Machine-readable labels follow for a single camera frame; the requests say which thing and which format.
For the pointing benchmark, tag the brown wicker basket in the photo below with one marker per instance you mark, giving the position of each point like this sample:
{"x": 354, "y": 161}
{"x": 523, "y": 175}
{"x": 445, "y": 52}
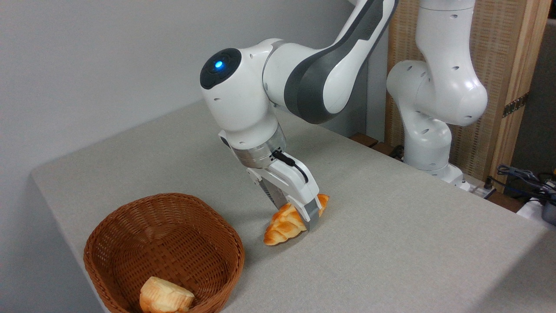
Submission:
{"x": 173, "y": 226}

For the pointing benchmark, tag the small pale bread roll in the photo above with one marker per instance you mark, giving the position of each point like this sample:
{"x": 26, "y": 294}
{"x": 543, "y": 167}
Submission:
{"x": 167, "y": 298}

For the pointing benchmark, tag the braided golden bread loaf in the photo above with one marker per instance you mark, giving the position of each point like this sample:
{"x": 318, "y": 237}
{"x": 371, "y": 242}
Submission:
{"x": 282, "y": 228}

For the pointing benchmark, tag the dark metal screen hinge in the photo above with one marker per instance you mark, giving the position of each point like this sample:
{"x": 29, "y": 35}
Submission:
{"x": 515, "y": 104}

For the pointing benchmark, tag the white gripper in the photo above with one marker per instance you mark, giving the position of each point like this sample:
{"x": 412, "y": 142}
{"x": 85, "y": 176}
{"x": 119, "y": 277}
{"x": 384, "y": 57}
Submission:
{"x": 291, "y": 182}

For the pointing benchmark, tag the bamboo folding screen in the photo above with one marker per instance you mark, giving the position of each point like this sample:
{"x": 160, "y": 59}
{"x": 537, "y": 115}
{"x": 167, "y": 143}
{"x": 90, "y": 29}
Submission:
{"x": 495, "y": 52}

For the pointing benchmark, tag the brown wooden ledge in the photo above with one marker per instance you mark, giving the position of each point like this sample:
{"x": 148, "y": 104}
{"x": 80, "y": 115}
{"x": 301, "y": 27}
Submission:
{"x": 365, "y": 140}

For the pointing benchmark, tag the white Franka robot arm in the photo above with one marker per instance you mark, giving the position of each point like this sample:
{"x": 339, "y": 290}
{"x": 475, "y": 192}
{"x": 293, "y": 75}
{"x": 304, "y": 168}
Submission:
{"x": 438, "y": 87}

